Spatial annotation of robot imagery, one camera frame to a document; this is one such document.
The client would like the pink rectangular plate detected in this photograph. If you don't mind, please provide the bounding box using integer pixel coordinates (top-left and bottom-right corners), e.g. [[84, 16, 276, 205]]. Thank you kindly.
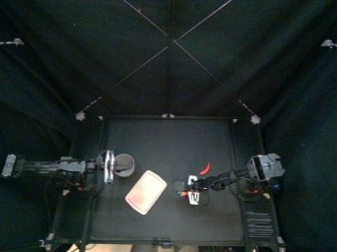
[[125, 169, 169, 216]]

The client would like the grey round bowl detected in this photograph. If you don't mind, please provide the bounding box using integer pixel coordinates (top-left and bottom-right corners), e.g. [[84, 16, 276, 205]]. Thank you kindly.
[[113, 153, 137, 178]]

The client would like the black table edge clamp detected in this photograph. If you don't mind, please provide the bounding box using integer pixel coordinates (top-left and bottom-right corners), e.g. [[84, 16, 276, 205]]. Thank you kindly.
[[151, 240, 177, 249]]

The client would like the white text label sticker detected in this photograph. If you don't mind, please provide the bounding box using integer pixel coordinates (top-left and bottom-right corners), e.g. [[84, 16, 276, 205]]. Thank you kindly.
[[245, 211, 276, 239]]

